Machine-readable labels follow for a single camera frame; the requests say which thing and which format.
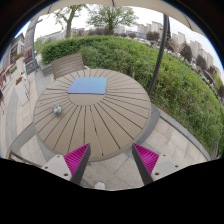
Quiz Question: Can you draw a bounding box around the grey curved bench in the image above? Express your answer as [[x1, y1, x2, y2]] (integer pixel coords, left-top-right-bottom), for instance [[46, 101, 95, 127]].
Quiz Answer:
[[6, 123, 45, 167]]

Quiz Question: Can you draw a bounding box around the round slatted wooden table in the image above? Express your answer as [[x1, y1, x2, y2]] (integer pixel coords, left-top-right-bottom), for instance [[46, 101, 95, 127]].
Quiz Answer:
[[33, 69, 151, 161]]

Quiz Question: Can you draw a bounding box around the white planter box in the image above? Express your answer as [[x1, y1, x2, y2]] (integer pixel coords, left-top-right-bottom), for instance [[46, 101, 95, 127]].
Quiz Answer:
[[15, 76, 29, 105]]

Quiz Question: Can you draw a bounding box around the white shoe tip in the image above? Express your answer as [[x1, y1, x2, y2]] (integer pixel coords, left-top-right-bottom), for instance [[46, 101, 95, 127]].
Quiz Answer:
[[94, 182, 106, 190]]

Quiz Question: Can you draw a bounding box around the blue mouse pad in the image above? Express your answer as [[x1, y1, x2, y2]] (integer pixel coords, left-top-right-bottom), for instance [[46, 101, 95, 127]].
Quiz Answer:
[[67, 77, 107, 95]]

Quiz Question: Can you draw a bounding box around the green hedge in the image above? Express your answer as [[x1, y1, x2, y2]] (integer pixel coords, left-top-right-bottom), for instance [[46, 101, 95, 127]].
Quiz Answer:
[[41, 36, 224, 151]]

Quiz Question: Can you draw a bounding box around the beige parasol canopy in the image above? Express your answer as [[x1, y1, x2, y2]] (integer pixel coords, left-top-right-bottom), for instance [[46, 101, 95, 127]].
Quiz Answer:
[[36, 0, 206, 38]]

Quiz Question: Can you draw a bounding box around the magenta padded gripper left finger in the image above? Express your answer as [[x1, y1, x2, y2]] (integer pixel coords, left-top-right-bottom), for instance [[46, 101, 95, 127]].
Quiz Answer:
[[41, 143, 92, 186]]

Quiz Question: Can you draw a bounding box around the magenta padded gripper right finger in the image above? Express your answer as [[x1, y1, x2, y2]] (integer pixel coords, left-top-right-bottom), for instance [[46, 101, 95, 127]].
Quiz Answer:
[[131, 143, 182, 186]]

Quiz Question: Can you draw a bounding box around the black parasol pole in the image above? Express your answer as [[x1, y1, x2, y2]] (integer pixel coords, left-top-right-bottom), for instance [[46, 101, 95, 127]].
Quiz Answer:
[[148, 14, 171, 96]]

